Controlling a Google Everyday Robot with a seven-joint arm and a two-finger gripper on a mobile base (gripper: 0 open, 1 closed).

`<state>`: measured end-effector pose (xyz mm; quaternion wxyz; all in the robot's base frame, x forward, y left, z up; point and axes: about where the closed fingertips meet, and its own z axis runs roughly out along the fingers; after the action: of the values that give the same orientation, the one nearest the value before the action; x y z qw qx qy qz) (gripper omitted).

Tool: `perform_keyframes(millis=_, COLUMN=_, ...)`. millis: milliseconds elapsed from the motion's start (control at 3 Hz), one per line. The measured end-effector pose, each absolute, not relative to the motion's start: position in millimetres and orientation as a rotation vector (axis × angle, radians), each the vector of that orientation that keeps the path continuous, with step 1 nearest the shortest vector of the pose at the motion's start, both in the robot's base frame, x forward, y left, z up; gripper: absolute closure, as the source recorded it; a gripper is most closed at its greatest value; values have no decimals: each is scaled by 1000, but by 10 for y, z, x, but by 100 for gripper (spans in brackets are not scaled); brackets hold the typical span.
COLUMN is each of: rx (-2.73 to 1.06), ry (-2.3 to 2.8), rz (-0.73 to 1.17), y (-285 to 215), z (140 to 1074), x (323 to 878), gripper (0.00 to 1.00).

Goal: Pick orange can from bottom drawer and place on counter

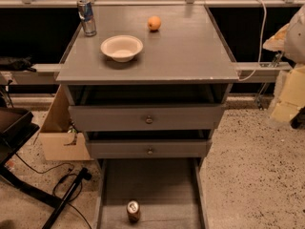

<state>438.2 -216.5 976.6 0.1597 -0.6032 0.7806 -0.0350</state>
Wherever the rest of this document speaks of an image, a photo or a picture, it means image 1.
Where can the orange soda can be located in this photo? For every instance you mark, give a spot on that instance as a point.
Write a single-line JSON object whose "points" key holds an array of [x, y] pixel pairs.
{"points": [[133, 211]]}

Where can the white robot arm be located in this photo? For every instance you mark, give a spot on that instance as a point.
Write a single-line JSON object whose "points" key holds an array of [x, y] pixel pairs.
{"points": [[289, 90]]}

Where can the grey drawer cabinet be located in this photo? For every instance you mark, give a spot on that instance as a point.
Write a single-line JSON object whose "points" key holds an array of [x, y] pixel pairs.
{"points": [[183, 63]]}

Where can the grey middle drawer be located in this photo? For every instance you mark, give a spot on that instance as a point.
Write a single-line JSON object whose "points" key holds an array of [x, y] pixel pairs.
{"points": [[148, 148]]}

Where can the grey drawer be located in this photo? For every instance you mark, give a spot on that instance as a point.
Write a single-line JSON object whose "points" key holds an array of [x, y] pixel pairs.
{"points": [[146, 118], [148, 148], [168, 190]]}

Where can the grey top drawer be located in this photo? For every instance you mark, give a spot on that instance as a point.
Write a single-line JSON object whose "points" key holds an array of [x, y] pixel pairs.
{"points": [[146, 118]]}

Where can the grey bottom drawer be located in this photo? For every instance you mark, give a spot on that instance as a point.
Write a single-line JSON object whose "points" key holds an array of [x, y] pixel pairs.
{"points": [[168, 190]]}

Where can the blue silver energy drink can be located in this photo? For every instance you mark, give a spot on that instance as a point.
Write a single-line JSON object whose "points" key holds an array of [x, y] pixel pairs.
{"points": [[86, 16]]}

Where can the white paper bowl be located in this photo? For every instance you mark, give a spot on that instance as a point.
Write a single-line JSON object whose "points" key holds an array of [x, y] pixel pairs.
{"points": [[121, 48]]}

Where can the orange fruit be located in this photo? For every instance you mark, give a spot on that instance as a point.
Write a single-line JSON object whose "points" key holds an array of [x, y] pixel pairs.
{"points": [[154, 23]]}

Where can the cardboard box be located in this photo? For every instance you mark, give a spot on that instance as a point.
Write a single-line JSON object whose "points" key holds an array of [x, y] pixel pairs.
{"points": [[59, 138]]}

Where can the black bag on rail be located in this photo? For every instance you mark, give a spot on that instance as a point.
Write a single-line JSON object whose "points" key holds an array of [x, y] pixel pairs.
{"points": [[16, 64]]}

